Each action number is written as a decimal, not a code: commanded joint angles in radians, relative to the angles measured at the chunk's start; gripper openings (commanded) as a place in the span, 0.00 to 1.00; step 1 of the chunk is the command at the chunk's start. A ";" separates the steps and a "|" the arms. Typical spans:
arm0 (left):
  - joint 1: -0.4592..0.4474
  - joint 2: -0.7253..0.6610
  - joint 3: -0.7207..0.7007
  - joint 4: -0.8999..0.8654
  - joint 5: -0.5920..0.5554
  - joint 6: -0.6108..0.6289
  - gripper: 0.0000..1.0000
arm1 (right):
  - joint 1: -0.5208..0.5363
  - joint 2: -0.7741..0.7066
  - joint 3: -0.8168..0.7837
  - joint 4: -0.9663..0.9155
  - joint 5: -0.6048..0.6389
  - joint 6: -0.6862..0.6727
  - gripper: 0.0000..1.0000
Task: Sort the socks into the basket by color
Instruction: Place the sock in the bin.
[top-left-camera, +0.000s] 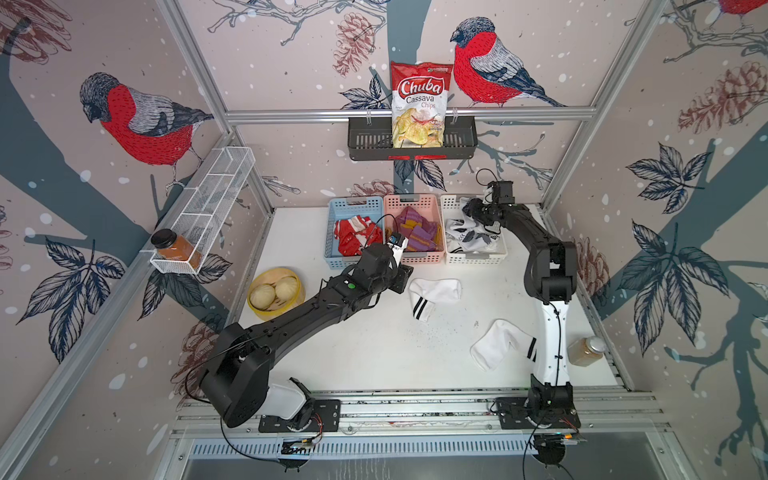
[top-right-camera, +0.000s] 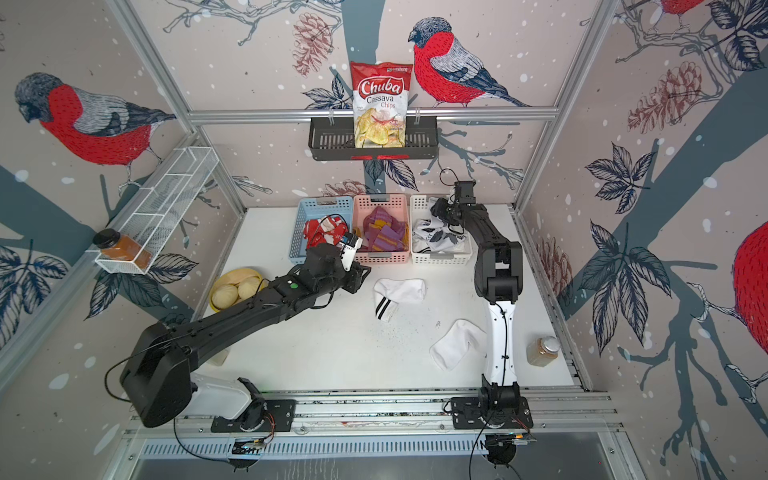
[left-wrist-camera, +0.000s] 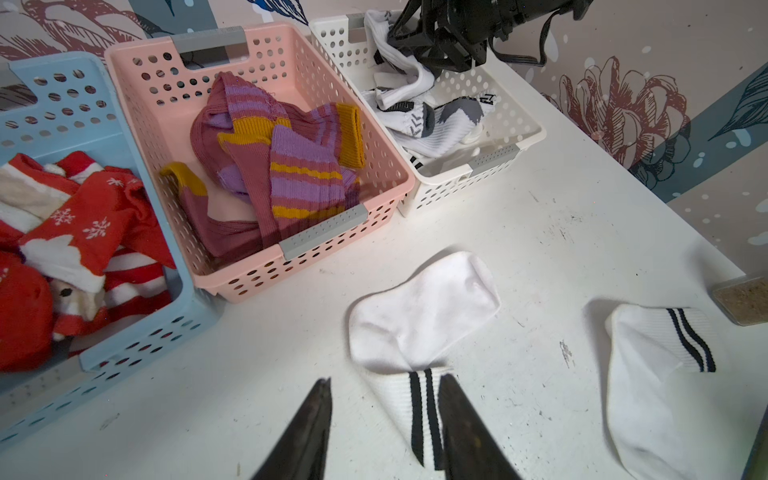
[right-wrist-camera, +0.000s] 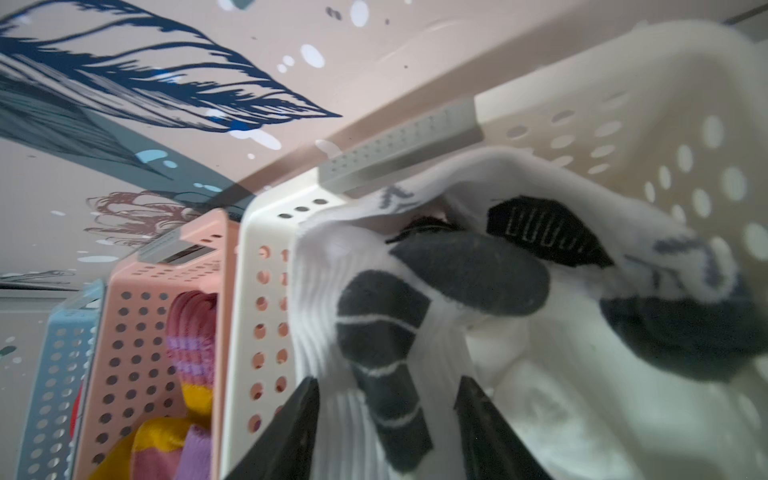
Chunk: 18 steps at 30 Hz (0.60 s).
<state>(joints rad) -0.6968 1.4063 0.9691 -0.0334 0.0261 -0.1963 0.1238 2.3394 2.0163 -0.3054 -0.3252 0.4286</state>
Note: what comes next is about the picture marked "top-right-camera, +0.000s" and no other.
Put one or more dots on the pink plastic basket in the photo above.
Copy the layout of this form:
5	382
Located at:
398	205

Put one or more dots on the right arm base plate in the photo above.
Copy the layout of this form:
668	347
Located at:
467	414

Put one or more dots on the yellow bamboo steamer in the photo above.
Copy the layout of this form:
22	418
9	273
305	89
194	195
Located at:
234	287

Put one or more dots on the black wall basket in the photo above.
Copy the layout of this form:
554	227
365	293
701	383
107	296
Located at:
333	140

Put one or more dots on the Chuba cassava chips bag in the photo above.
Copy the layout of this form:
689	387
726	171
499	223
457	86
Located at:
379	103

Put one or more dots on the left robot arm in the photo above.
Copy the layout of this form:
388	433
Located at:
157	377

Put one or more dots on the purple yellow striped sock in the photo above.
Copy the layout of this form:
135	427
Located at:
381	231

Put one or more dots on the white wire wall shelf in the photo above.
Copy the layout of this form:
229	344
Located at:
159	206

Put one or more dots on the plain white sock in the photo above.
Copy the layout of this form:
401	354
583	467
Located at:
461	337

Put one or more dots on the white plastic basket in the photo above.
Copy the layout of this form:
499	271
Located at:
420	208

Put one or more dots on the amber liquid jar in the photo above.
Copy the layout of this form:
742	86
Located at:
542	351

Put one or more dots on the orange spice jar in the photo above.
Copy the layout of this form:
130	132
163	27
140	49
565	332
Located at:
117	246

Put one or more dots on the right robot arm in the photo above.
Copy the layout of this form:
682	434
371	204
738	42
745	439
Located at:
498	279

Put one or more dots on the white grey sport sock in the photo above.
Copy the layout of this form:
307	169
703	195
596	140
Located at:
432	235

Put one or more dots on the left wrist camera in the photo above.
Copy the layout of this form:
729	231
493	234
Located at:
349	244

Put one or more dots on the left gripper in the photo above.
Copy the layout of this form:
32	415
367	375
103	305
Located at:
356	277

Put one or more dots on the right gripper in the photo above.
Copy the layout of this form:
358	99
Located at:
436	209

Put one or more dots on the blue plastic basket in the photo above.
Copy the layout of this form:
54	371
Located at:
316	209

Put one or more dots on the red santa sock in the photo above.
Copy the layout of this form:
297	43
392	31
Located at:
332	229
314	233

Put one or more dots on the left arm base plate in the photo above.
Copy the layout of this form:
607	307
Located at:
262	416

